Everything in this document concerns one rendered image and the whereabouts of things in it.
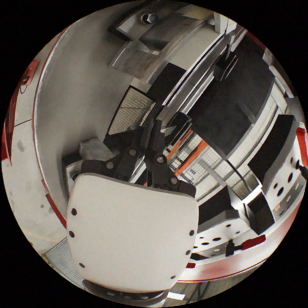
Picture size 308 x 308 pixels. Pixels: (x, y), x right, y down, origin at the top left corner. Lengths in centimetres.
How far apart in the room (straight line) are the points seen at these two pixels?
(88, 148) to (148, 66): 21
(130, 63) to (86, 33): 10
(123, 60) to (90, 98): 9
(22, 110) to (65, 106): 96
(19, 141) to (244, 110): 178
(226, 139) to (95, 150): 64
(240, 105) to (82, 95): 71
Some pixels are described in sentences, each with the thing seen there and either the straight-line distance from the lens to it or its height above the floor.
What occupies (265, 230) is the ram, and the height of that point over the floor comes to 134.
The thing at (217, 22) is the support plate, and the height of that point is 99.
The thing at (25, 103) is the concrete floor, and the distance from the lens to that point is 111.
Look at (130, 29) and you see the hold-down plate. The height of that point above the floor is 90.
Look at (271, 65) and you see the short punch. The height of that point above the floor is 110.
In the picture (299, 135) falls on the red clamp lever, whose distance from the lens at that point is 16.
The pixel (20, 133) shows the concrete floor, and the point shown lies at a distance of 124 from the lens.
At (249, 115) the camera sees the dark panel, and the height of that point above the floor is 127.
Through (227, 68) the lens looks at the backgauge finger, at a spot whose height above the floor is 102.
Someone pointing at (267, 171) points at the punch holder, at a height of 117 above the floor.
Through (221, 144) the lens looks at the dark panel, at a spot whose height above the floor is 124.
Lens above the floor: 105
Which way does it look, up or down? 7 degrees down
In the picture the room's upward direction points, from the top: 131 degrees clockwise
